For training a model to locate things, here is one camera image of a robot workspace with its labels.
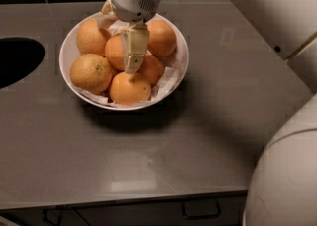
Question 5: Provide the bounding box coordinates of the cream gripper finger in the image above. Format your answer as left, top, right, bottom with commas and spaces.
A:
121, 21, 149, 73
97, 0, 119, 29

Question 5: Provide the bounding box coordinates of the orange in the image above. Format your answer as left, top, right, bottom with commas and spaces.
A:
138, 54, 165, 86
148, 20, 177, 57
105, 34, 125, 71
70, 54, 113, 94
109, 72, 151, 106
76, 18, 112, 56

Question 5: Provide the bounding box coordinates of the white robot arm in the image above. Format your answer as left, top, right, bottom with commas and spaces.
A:
108, 0, 317, 226

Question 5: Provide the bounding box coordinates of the white bowl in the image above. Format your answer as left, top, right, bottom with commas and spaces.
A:
59, 12, 189, 111

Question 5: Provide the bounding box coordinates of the black drawer handle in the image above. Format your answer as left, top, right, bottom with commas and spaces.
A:
42, 209, 63, 226
181, 199, 221, 220

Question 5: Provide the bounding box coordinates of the black left drawer handle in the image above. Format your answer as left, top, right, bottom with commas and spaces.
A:
42, 209, 63, 226

